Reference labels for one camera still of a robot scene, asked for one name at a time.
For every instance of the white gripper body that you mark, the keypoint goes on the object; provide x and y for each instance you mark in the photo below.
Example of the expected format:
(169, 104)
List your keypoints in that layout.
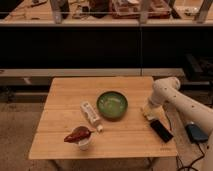
(149, 109)

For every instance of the black phone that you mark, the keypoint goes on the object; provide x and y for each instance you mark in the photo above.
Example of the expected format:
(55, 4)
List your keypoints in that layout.
(161, 131)

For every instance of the white sponge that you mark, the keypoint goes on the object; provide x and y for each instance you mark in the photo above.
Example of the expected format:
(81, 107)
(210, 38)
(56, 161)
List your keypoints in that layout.
(149, 115)

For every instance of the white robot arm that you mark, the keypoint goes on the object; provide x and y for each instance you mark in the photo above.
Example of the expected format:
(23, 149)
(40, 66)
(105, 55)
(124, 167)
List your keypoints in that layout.
(167, 89)

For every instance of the green bowl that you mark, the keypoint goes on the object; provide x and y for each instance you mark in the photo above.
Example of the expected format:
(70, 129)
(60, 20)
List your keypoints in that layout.
(112, 105)

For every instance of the black power box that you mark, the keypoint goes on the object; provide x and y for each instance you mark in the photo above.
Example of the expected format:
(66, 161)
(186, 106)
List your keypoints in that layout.
(195, 134)

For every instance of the white bottle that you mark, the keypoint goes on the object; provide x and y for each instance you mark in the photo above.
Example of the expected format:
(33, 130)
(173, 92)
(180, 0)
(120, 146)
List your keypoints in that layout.
(91, 115)

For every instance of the wooden folding table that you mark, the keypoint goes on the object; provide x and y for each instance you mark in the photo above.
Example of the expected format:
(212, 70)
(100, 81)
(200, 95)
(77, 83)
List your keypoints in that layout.
(128, 137)

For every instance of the red sweet potato toy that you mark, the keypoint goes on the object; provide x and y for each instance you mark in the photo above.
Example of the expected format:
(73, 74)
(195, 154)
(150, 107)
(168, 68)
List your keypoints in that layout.
(77, 136)

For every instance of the wooden shelf bench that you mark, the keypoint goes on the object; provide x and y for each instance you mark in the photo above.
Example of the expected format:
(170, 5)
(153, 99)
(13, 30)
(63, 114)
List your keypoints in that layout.
(106, 13)

